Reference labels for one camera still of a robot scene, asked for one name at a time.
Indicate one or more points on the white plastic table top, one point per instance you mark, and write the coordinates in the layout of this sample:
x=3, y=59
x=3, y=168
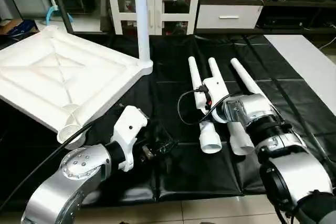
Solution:
x=52, y=77

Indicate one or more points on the white flat board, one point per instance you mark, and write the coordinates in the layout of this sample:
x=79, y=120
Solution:
x=310, y=66

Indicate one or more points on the white glass-door cabinet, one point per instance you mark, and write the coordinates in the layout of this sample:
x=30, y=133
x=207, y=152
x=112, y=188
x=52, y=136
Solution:
x=155, y=3

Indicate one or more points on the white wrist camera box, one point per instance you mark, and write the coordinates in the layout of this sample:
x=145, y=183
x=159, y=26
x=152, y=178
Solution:
x=128, y=129
x=215, y=95

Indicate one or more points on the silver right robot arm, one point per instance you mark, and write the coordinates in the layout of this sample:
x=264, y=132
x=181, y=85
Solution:
x=283, y=150

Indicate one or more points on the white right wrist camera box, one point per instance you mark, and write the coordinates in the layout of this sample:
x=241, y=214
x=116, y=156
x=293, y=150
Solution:
x=215, y=95

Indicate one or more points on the black work mat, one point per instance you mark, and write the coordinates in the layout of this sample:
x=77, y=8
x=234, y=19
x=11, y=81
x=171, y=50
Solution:
x=184, y=182

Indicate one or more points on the white drawer unit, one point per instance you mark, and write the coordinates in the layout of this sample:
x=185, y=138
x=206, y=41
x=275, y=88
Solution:
x=228, y=17

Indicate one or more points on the brown cardboard box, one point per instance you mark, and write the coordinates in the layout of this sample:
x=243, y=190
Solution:
x=8, y=27

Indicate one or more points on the white plastic table leg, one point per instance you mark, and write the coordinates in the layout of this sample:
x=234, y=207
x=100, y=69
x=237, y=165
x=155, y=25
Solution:
x=241, y=76
x=195, y=77
x=242, y=139
x=142, y=24

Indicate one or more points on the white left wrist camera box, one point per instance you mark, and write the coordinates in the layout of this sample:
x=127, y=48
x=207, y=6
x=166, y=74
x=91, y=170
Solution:
x=128, y=129

